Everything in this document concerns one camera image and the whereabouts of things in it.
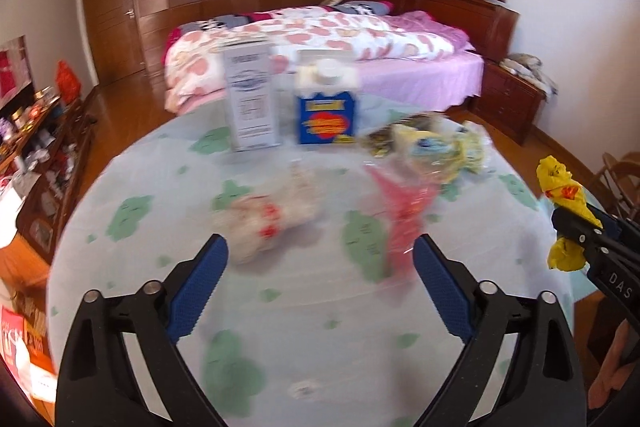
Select yellow plastic bag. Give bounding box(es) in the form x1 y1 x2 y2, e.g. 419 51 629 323
536 155 603 272

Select cow pattern pillow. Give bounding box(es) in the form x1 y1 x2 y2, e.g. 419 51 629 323
332 1 394 16

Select television screen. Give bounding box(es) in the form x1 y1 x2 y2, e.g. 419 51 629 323
0 36 35 113

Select clear plastic bag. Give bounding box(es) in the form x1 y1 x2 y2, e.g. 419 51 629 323
213 161 322 265

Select pink purple blanket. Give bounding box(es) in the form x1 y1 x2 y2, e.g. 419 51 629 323
383 11 475 52

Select wooden nightstand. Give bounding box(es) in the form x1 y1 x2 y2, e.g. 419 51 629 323
473 62 544 145

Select cluttered wooden side cabinet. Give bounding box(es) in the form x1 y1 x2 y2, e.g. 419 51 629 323
1 96 94 263

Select red gift bag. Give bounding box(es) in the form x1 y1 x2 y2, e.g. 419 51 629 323
55 61 81 106

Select red transparent plastic wrapper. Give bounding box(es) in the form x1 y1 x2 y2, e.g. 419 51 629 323
363 162 440 275

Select pale yellow blue wrapper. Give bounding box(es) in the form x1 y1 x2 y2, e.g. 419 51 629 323
392 121 492 184

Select heart pattern white duvet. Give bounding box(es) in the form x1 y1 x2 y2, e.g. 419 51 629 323
162 5 471 108

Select white tablecloth green clouds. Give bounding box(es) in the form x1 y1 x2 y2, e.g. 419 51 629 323
45 93 584 427

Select person's right hand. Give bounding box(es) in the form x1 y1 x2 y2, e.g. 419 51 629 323
588 320 636 410

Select pink bed sheet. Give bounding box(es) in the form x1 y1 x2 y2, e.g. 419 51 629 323
165 52 484 115

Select white tall milk carton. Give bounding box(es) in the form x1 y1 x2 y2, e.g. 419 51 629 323
220 38 280 152

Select wooden door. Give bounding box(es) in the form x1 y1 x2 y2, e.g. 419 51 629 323
82 0 144 84

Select dark flat foil wrapper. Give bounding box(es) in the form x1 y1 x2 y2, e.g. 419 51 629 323
359 124 396 158

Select brown wicker chair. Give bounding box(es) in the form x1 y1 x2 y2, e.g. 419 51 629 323
587 150 640 223

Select blue Look milk carton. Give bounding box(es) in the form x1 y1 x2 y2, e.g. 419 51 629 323
294 50 361 145

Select pile of clothes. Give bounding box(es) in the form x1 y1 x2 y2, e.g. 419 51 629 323
499 53 558 100

